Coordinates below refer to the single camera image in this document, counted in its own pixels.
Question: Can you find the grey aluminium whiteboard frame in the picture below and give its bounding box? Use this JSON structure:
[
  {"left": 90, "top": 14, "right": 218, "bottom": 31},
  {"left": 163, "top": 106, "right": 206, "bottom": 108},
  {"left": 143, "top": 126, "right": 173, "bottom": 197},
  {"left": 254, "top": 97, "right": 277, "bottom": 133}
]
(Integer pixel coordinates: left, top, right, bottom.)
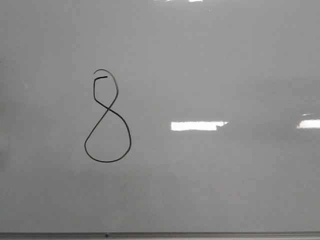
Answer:
[{"left": 0, "top": 231, "right": 320, "bottom": 239}]

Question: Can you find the white glossy whiteboard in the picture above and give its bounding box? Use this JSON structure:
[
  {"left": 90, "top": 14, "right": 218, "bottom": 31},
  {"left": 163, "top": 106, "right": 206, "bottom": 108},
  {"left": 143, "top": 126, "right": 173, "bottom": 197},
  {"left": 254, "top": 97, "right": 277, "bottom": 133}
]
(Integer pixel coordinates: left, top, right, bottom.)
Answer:
[{"left": 0, "top": 0, "right": 320, "bottom": 232}]

